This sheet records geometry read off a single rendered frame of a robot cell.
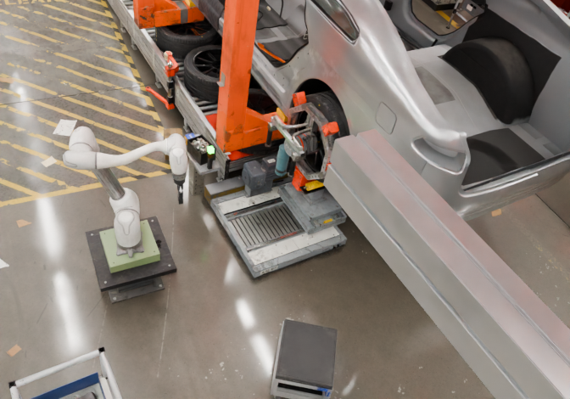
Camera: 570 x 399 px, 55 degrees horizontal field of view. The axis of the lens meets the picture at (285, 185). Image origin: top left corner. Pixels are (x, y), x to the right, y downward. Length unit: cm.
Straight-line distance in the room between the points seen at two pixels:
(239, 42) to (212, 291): 175
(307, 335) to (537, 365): 291
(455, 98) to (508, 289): 391
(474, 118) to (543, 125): 55
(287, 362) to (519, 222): 276
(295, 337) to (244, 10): 206
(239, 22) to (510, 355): 316
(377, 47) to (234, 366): 220
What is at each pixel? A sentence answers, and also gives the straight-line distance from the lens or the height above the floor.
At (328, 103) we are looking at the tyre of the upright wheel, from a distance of 384.
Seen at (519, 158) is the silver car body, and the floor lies 91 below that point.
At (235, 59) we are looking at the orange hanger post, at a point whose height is 136.
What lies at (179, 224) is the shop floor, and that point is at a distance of 446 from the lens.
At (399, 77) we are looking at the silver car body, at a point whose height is 170.
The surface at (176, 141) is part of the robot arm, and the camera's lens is 347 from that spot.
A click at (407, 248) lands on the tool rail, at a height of 278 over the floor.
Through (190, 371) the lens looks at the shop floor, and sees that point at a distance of 376.
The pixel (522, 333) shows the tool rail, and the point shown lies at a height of 282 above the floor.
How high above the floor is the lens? 335
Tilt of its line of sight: 44 degrees down
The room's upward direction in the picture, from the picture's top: 11 degrees clockwise
